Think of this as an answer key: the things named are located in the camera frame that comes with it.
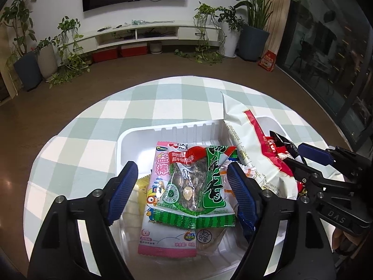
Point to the green seed snack packet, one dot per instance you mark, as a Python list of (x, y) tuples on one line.
[(195, 199)]

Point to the white tv console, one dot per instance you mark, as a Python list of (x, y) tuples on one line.
[(144, 32)]

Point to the gold snack bar wrapper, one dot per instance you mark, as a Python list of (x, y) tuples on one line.
[(142, 185)]

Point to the large leaf plant dark pot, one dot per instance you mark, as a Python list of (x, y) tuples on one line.
[(253, 36)]

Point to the trailing vine plant left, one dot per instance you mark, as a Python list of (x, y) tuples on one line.
[(70, 52)]

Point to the pink lollipop bag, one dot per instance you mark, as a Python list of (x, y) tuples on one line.
[(158, 238)]

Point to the trailing vine plant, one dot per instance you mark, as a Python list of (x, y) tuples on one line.
[(70, 52), (204, 16)]

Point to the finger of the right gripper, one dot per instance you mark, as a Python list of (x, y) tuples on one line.
[(293, 163), (315, 154)]

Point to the red storage box right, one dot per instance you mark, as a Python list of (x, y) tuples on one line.
[(130, 50)]

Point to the plant in white pot right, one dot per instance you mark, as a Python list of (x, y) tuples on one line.
[(230, 28)]

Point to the red white candy packet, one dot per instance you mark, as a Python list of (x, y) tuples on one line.
[(279, 176)]

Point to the white red snack bag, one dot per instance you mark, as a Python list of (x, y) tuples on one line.
[(255, 151)]

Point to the red gift bag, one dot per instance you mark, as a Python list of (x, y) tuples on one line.
[(268, 61)]

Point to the beige curtain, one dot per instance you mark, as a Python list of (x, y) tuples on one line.
[(276, 24)]

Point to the green white checked tablecloth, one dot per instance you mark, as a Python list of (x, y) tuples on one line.
[(82, 157)]

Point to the person right hand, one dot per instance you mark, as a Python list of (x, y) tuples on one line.
[(343, 240)]

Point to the clear white pastry packet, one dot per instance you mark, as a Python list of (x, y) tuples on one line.
[(208, 240)]

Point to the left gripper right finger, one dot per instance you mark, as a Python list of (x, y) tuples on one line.
[(247, 193)]

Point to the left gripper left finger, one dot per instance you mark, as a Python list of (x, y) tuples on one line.
[(119, 190)]

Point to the plant in white pot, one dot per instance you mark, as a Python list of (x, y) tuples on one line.
[(46, 58), (230, 28)]

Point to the trailing vine plant right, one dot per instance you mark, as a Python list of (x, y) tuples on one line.
[(204, 16)]

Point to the tall plant dark pot left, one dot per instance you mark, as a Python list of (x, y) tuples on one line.
[(21, 64)]

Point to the red storage box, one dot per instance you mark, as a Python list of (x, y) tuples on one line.
[(130, 50), (105, 54)]

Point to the red storage box left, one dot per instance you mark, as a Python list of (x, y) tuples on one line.
[(105, 54)]

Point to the orange snack bar wrapper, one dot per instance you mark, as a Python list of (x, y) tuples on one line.
[(250, 172)]

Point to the plant in white pot left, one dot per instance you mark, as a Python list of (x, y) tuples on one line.
[(46, 58)]

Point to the white plastic tray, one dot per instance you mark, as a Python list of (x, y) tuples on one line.
[(138, 145)]

